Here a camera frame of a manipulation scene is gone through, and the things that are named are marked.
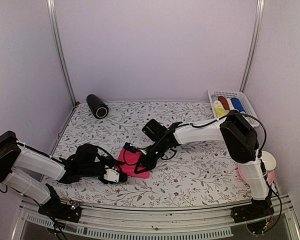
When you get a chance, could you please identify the right aluminium frame post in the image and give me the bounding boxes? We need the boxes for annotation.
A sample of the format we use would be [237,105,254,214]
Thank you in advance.
[239,0,265,93]

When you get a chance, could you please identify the black cylindrical bottle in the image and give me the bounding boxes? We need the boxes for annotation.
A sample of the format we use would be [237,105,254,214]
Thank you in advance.
[86,94,109,120]

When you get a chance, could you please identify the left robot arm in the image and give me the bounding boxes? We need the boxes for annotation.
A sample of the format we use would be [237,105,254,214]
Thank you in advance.
[0,131,117,217]

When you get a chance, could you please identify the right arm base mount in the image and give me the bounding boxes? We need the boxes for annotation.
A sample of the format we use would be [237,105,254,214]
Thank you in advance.
[230,203,275,223]

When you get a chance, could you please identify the floral tablecloth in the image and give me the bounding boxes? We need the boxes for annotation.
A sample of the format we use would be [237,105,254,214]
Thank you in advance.
[43,101,251,208]

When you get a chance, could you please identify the green yellow patterned towel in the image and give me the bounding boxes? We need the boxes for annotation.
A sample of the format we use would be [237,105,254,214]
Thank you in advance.
[213,100,227,117]

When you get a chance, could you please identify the blue item in basket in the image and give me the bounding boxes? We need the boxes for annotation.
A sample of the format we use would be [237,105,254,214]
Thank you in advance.
[231,97,246,113]

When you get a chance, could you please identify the front aluminium rail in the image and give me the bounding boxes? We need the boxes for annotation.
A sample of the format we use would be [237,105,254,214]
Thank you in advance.
[11,194,300,240]

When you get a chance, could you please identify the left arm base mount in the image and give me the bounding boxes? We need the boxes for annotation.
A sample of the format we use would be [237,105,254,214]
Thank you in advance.
[38,198,82,223]

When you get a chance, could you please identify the pink plate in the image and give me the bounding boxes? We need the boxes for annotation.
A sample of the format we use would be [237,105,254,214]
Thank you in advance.
[238,164,275,185]

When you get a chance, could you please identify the red item in basket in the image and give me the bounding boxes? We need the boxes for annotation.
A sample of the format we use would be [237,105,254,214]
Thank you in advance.
[218,96,230,111]

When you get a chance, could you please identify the white bowl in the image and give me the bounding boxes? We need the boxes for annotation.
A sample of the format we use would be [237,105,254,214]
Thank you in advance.
[261,151,277,171]

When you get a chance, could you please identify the white item in basket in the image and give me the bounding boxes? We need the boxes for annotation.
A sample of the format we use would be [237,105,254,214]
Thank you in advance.
[226,98,235,111]

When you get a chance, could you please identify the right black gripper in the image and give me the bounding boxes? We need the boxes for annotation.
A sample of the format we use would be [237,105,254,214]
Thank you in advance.
[134,139,168,175]

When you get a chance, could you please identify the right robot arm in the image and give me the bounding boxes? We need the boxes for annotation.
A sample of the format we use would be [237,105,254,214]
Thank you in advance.
[134,110,277,218]

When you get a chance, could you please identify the pink towel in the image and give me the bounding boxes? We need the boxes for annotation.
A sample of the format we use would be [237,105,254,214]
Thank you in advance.
[117,148,150,179]

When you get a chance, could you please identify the left aluminium frame post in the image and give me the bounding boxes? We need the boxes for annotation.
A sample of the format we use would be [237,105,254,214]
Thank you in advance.
[46,0,77,107]

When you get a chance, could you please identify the white plastic basket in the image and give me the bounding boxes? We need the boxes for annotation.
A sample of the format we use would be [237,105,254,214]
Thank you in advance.
[207,90,258,118]

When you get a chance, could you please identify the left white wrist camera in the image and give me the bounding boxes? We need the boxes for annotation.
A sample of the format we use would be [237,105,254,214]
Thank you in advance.
[103,168,128,183]

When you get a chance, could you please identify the aluminium frame post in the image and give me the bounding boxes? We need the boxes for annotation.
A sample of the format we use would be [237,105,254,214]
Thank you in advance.
[46,0,77,107]
[239,0,265,93]

